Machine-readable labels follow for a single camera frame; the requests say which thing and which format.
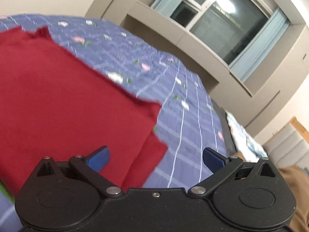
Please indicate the blue plaid floral quilt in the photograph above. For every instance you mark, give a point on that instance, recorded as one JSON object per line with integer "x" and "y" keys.
{"x": 188, "y": 130}

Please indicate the window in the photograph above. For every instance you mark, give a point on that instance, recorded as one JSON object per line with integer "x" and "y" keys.
{"x": 224, "y": 24}

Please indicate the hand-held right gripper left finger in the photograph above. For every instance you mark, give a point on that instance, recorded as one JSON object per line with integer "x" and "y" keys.
{"x": 97, "y": 160}

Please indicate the dark red long-sleeve shirt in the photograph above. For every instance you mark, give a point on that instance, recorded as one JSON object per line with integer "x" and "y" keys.
{"x": 60, "y": 101}

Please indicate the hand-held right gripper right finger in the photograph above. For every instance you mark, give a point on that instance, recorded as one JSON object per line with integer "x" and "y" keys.
{"x": 214, "y": 160}

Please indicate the green object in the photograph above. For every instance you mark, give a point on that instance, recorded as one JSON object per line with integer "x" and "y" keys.
{"x": 6, "y": 193}

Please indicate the grey padded wooden headboard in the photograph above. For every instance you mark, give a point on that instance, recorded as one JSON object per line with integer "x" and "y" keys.
{"x": 284, "y": 140}

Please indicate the light blue patterned cloth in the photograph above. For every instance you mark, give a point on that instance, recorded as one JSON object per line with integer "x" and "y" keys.
{"x": 243, "y": 135}

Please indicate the brown garment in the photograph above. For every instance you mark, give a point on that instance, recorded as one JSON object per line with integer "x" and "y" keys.
{"x": 298, "y": 193}

